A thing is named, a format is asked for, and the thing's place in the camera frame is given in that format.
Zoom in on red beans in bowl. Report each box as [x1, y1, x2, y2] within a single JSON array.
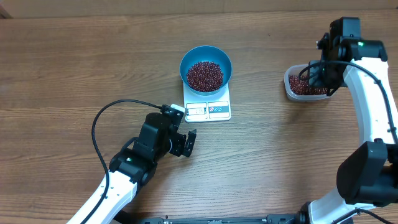
[[186, 61, 224, 92]]

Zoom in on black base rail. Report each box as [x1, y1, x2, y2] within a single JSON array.
[[114, 210, 354, 224]]

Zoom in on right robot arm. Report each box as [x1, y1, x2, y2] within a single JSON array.
[[295, 17, 397, 223]]

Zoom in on blue metal bowl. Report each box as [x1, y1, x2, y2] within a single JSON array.
[[180, 45, 233, 95]]

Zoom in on red beans in container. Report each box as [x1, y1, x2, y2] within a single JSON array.
[[289, 75, 327, 95]]

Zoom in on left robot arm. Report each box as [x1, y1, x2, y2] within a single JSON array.
[[68, 105, 197, 223]]

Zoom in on white digital kitchen scale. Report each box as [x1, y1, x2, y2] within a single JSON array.
[[183, 84, 232, 123]]

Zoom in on clear plastic food container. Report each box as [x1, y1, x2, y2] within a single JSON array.
[[284, 64, 330, 102]]

